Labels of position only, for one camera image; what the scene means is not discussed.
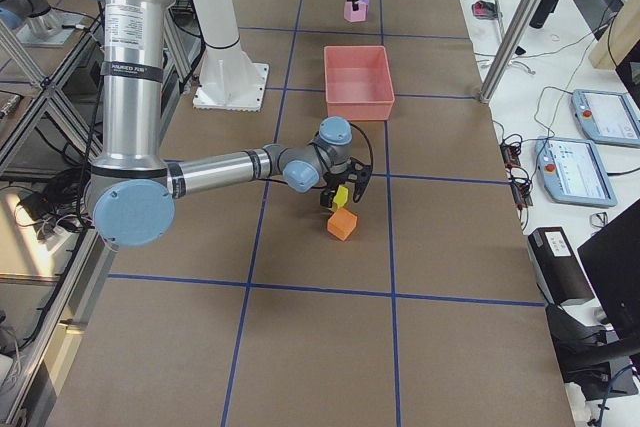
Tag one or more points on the yellow foam block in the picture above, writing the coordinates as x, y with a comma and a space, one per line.
340, 198

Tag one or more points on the pink foam block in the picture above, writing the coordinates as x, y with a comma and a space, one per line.
355, 16

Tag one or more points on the pink plastic bin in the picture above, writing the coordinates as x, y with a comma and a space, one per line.
358, 85

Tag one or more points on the orange foam block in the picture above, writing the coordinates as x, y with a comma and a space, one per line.
342, 223

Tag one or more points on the grey pink pouch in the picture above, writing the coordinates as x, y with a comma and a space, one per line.
484, 10

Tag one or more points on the aluminium rod on table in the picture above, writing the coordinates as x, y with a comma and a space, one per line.
499, 17

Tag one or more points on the black water bottle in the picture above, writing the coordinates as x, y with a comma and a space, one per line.
542, 12

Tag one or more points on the near teach pendant tablet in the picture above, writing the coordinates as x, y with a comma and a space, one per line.
573, 172

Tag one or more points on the teach pendant tablet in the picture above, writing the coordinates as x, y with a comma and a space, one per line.
606, 117
573, 172

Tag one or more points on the black power adapter box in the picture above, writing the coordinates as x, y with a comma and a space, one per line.
558, 271

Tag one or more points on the far teach pendant tablet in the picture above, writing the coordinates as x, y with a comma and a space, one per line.
606, 117

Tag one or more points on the black monitor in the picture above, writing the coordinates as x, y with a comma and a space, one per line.
610, 259

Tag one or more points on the white camera stand pillar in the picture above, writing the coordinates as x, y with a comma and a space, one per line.
228, 79

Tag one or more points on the aluminium frame post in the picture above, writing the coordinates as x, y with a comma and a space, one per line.
520, 21

